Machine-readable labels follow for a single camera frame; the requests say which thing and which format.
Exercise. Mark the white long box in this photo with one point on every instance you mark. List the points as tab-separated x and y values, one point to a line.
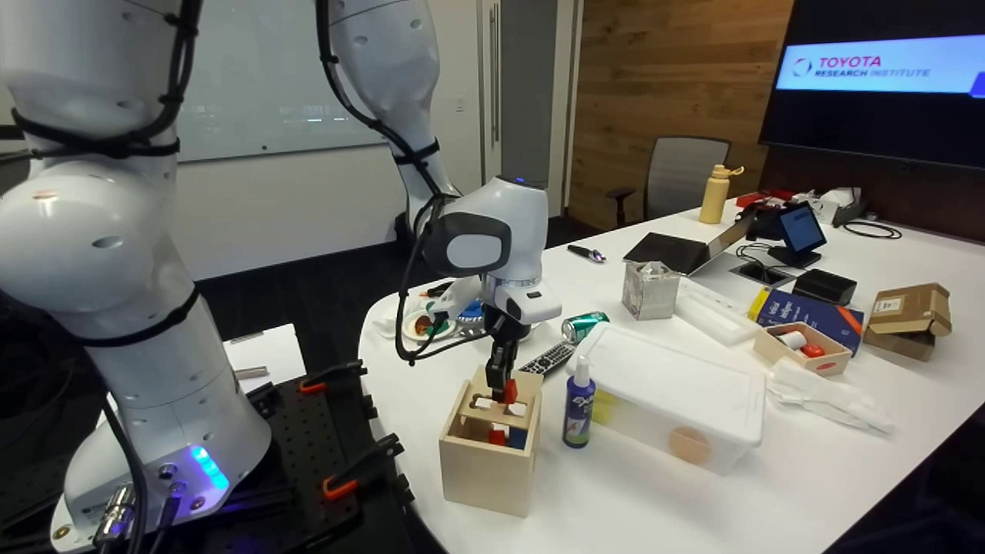
718	313

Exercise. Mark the yellow water bottle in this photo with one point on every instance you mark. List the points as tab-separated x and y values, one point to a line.
714	196

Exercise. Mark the cardboard box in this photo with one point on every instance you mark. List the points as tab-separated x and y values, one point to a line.
909	313

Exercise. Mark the grey cube container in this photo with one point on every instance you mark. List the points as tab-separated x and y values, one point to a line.
650	295

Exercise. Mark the black clamp orange tip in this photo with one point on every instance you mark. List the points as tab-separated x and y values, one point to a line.
328	377
339	467

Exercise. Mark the small wooden tray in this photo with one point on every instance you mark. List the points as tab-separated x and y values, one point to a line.
803	351

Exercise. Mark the small black box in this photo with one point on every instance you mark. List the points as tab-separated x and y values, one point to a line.
826	289

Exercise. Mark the black remote control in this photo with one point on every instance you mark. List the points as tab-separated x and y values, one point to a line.
548	359

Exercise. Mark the blue book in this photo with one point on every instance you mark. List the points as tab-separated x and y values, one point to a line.
809	313

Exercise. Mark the white bowl with green toys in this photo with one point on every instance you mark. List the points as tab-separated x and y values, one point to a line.
426	325

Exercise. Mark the grey office chair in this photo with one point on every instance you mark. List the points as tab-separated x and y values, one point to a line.
682	175

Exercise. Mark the wall mounted TV screen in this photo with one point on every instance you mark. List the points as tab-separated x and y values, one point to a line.
881	66

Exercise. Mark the black mounting breadboard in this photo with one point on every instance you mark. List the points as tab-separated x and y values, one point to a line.
310	451

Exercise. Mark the black marker pen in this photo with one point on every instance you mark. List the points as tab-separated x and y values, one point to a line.
586	255

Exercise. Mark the blue spray bottle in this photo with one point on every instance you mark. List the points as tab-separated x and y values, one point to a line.
578	405

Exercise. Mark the white device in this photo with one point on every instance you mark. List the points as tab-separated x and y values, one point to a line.
842	204

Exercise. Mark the wall whiteboard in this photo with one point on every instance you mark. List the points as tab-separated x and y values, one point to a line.
266	81

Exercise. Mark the white paper sheet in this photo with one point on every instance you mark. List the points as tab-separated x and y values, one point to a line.
266	356

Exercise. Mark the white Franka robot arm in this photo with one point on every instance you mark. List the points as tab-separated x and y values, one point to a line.
112	267

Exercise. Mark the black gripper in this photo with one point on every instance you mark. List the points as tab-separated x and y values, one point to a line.
507	325

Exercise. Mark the clear plastic bag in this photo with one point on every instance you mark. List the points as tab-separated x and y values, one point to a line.
826	396

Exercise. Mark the small tablet on stand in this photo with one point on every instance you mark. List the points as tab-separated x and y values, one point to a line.
802	230

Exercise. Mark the wooden shape sorter toy box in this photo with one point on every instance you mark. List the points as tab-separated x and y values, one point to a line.
486	467

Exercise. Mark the blue white patterned plate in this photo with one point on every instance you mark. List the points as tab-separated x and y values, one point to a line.
472	317

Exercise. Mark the clear plastic storage bin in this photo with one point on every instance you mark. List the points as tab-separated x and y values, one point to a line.
679	396

